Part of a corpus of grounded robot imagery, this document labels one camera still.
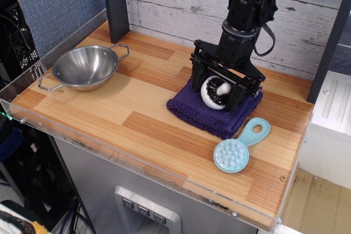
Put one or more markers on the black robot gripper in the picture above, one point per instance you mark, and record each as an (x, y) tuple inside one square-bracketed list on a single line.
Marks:
[(229, 59)]

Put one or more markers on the white toy mushroom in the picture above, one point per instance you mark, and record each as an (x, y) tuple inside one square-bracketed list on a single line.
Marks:
[(215, 92)]

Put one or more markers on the steel bowl with handles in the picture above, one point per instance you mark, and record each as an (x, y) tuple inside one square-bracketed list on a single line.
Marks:
[(87, 68)]

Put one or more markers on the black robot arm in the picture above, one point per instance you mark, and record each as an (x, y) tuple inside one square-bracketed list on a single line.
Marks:
[(248, 15)]

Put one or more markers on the purple folded cloth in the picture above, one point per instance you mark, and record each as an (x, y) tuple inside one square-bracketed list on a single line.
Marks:
[(190, 108)]

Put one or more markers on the light blue round brush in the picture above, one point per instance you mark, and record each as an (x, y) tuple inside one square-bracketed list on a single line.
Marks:
[(232, 155)]

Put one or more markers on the silver dispenser button panel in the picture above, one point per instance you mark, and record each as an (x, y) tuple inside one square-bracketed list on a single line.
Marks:
[(142, 215)]

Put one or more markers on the black plastic crate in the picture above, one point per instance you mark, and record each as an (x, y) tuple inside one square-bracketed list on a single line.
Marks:
[(18, 51)]

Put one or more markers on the clear acrylic table guard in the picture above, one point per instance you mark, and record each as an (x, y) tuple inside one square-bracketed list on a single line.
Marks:
[(123, 135)]

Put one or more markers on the dark right vertical post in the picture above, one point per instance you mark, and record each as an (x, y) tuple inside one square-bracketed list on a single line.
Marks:
[(330, 48)]

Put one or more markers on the dark vertical post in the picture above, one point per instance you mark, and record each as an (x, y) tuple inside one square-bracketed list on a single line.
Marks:
[(117, 16), (330, 48)]

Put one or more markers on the dark left vertical post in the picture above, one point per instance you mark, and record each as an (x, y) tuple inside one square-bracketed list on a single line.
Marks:
[(117, 16)]

